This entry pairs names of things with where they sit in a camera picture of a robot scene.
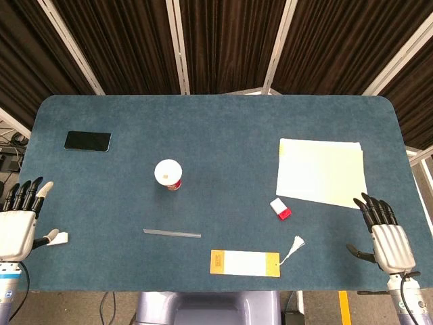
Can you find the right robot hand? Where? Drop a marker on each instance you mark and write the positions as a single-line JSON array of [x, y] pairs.
[[394, 247]]

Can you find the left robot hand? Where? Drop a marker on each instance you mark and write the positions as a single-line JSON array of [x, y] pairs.
[[17, 233]]

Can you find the clear plastic tube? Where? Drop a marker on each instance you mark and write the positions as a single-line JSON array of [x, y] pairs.
[[172, 233]]

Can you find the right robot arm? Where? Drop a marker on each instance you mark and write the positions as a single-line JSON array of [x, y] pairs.
[[412, 304]]

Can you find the red paper cup white lid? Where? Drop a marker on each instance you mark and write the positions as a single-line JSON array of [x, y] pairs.
[[167, 172]]

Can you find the small white eraser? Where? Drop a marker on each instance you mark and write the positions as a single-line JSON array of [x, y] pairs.
[[63, 238]]

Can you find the white bookmark tassel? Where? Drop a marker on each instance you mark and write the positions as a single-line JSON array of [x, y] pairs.
[[298, 242]]

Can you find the spiral notepad pale yellow paper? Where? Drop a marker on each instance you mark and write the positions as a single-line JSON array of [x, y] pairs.
[[321, 169]]

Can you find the black smartphone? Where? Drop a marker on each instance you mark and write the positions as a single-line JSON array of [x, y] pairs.
[[88, 141]]

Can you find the white and red eraser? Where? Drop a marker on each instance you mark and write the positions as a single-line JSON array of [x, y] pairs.
[[280, 207]]

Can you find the small black box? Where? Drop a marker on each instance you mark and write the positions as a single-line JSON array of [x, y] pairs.
[[293, 319]]

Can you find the dark curtain partition panel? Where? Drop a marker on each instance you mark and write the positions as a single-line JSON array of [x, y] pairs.
[[128, 44], [230, 44], [416, 101], [338, 44], [27, 50]]

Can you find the orange and white bookmark card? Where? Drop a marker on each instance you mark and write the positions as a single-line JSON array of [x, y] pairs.
[[245, 263]]

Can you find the lavender robot torso base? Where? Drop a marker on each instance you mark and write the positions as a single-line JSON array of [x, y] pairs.
[[206, 308]]

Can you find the blue felt table cover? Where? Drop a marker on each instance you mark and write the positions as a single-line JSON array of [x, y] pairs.
[[220, 135]]

